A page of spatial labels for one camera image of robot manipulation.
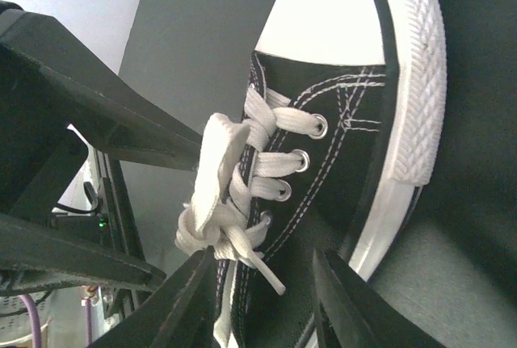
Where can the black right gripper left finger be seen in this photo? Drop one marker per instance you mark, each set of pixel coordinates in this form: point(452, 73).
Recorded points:
point(181, 313)

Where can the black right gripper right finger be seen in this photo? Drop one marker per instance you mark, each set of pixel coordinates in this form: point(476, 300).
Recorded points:
point(348, 313)

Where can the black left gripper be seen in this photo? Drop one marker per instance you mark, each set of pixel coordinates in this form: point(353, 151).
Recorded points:
point(49, 80)

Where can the white shoelace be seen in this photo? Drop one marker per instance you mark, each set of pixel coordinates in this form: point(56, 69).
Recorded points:
point(234, 168)

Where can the black canvas sneaker white sole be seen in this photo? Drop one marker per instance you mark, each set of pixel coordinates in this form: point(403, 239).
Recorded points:
point(370, 77)

